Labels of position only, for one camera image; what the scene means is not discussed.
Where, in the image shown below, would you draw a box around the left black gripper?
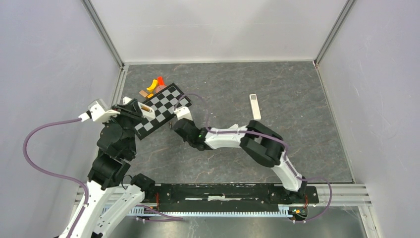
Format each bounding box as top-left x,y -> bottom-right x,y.
104,98 -> 145,155

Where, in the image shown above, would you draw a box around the white remote control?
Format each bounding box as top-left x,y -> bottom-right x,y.
122,96 -> 156,120
249,94 -> 262,120

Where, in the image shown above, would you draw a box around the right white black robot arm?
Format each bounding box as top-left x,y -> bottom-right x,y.
173,119 -> 307,202

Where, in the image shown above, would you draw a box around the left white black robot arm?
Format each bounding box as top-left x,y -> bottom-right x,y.
60,97 -> 156,238

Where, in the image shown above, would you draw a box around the brown toy block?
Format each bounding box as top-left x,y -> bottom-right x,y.
139,90 -> 149,98

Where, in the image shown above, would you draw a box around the checkerboard calibration plate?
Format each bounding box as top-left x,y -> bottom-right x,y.
135,83 -> 184,140

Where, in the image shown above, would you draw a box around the red toy block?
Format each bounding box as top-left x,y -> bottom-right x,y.
157,76 -> 165,86

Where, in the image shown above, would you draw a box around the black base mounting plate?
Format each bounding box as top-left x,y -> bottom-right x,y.
143,183 -> 319,212

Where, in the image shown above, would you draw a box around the white slotted cable duct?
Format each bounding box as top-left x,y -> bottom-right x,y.
102,203 -> 309,218

